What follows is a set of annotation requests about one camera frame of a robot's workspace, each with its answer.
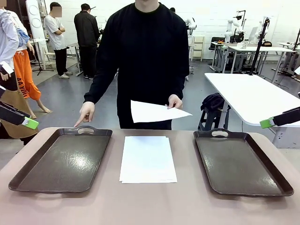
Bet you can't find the person's right hand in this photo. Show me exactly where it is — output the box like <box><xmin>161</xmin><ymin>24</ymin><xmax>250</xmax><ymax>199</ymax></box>
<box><xmin>73</xmin><ymin>101</ymin><xmax>96</xmax><ymax>128</ymax></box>

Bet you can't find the black left wrist mount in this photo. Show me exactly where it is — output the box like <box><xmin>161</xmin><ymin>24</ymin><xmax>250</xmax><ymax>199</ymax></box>
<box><xmin>0</xmin><ymin>67</ymin><xmax>18</xmax><ymax>91</ymax></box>

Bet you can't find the black cloth bundle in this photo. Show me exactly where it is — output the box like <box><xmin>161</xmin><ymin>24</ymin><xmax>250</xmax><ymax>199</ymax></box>
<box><xmin>200</xmin><ymin>92</ymin><xmax>232</xmax><ymax>113</ymax></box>

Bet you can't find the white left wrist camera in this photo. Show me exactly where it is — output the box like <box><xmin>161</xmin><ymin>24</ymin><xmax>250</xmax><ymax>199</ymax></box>
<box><xmin>0</xmin><ymin>62</ymin><xmax>14</xmax><ymax>75</ymax></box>

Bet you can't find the man in black jacket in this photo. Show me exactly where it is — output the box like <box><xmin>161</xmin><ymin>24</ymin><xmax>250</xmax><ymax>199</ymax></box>
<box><xmin>74</xmin><ymin>3</ymin><xmax>101</xmax><ymax>81</ymax></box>

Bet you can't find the mannequin in brown apron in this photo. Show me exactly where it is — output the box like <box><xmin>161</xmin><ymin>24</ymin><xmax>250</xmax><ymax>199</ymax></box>
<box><xmin>0</xmin><ymin>2</ymin><xmax>40</xmax><ymax>146</ymax></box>

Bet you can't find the black office chair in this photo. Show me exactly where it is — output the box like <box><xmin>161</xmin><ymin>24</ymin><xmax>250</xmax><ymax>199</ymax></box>
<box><xmin>208</xmin><ymin>37</ymin><xmax>226</xmax><ymax>68</ymax></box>

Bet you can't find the white A4 paper sheet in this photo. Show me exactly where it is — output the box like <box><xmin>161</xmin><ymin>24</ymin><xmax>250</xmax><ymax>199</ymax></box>
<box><xmin>130</xmin><ymin>100</ymin><xmax>193</xmax><ymax>124</ymax></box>
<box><xmin>119</xmin><ymin>136</ymin><xmax>178</xmax><ymax>183</ymax></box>

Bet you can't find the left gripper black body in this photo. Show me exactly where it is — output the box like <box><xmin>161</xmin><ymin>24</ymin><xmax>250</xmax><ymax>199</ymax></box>
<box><xmin>0</xmin><ymin>102</ymin><xmax>14</xmax><ymax>121</ymax></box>

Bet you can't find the person in black sweater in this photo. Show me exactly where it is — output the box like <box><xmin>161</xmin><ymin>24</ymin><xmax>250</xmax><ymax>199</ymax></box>
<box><xmin>89</xmin><ymin>0</ymin><xmax>190</xmax><ymax>131</ymax></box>

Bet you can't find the man in white T-shirt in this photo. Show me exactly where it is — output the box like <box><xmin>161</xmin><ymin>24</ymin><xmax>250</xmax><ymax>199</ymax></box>
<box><xmin>44</xmin><ymin>1</ymin><xmax>74</xmax><ymax>79</ymax></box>

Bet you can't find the grey computer monitor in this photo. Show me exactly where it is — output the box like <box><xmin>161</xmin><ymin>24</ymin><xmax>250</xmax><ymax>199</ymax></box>
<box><xmin>248</xmin><ymin>26</ymin><xmax>259</xmax><ymax>43</ymax></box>

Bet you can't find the person's left hand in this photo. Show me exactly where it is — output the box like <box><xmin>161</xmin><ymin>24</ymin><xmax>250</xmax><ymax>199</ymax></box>
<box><xmin>166</xmin><ymin>94</ymin><xmax>183</xmax><ymax>110</ymax></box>

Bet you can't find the brown plastic serving tray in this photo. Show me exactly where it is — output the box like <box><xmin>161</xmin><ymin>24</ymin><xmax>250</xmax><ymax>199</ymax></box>
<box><xmin>193</xmin><ymin>128</ymin><xmax>294</xmax><ymax>197</ymax></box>
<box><xmin>8</xmin><ymin>125</ymin><xmax>113</xmax><ymax>194</ymax></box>

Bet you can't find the black tripod pole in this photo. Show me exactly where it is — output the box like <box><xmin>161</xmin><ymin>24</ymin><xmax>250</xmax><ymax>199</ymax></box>
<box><xmin>248</xmin><ymin>16</ymin><xmax>270</xmax><ymax>76</ymax></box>

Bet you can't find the person's right forearm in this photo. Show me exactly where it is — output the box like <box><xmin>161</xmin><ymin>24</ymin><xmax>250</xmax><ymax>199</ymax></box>
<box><xmin>83</xmin><ymin>70</ymin><xmax>118</xmax><ymax>105</ymax></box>

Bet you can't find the long white background desk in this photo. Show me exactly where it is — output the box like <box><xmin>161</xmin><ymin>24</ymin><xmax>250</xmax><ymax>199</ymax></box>
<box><xmin>228</xmin><ymin>45</ymin><xmax>296</xmax><ymax>73</ymax></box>

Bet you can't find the large white table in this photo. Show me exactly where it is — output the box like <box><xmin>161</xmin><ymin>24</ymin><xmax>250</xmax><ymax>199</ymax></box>
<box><xmin>203</xmin><ymin>72</ymin><xmax>300</xmax><ymax>149</ymax></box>

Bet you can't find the black step stool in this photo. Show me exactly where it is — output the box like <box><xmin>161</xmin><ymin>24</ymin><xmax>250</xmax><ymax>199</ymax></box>
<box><xmin>198</xmin><ymin>108</ymin><xmax>232</xmax><ymax>131</ymax></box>

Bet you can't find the white drawer shelf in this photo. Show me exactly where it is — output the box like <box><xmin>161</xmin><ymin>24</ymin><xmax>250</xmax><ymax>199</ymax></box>
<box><xmin>192</xmin><ymin>35</ymin><xmax>206</xmax><ymax>62</ymax></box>

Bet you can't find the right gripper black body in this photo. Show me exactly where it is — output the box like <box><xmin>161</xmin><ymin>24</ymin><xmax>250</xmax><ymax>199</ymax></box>
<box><xmin>287</xmin><ymin>107</ymin><xmax>300</xmax><ymax>123</ymax></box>

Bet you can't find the white wooden chair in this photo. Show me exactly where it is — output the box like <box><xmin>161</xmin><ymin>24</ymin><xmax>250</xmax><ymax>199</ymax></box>
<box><xmin>43</xmin><ymin>45</ymin><xmax>60</xmax><ymax>70</ymax></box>

